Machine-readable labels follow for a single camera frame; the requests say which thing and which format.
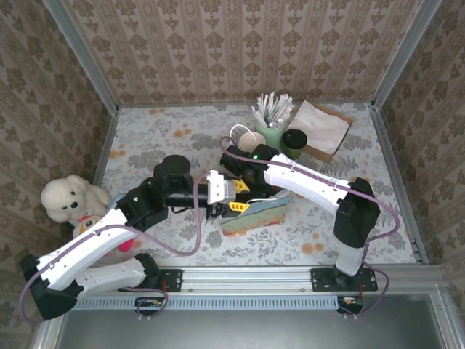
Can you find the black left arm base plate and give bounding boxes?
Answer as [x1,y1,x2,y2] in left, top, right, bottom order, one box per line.
[118,268,183,294]

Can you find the aluminium mounting rail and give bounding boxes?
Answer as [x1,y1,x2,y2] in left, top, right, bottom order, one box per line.
[52,264,446,296]

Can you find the green cylindrical holder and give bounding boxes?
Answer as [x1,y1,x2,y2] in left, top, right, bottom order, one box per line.
[255,118,288,150]

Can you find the grey slotted cable duct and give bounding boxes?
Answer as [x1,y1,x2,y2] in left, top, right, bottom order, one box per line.
[67,294,339,310]

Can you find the black connector with wires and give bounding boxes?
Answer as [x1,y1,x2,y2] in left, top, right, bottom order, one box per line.
[134,296,166,316]
[336,294,364,316]

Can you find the pink doll with glasses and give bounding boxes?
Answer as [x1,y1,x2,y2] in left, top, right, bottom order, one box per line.
[72,214,135,255]

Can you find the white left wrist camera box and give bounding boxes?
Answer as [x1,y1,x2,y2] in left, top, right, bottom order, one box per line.
[206,169,238,205]

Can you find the white paper napkin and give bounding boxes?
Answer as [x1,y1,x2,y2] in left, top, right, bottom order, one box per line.
[286,100,349,156]

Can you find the brown cardboard box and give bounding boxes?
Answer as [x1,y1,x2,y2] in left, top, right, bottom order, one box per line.
[283,100,354,164]

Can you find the white wrapped straws bundle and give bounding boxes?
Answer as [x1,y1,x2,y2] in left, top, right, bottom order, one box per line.
[251,91,295,128]

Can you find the grey metal sheet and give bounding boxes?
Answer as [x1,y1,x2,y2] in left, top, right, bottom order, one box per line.
[32,294,465,349]

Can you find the white plush dog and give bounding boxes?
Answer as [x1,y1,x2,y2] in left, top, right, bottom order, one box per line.
[39,174,112,225]

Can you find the green coffee cup black lid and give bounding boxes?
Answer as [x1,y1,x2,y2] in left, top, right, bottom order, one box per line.
[281,129,309,160]

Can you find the landscape print paper bag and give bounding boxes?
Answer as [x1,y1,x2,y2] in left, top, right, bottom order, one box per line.
[219,192,291,237]

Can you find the aluminium frame post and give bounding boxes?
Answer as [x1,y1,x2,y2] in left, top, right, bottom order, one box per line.
[371,0,444,112]
[42,0,121,116]

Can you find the aluminium table side rail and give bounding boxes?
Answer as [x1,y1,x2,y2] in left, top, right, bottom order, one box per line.
[68,107,121,268]
[371,105,430,265]

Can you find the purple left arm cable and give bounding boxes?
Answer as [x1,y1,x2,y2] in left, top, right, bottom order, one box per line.
[17,181,203,324]

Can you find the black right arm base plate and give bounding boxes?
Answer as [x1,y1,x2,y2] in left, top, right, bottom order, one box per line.
[310,268,379,294]

